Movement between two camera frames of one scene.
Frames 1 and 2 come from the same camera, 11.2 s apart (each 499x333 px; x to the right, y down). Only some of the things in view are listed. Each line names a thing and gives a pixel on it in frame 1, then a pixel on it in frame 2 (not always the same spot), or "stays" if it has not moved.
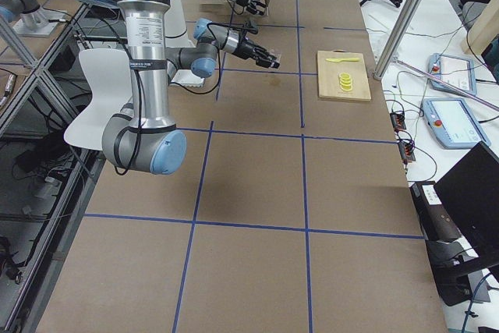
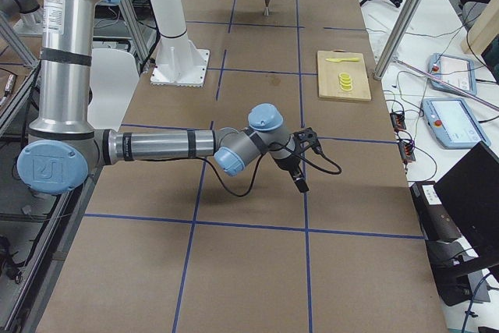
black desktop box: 435,218 stays
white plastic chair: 108,71 stays
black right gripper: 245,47 → 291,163
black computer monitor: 471,193 stays
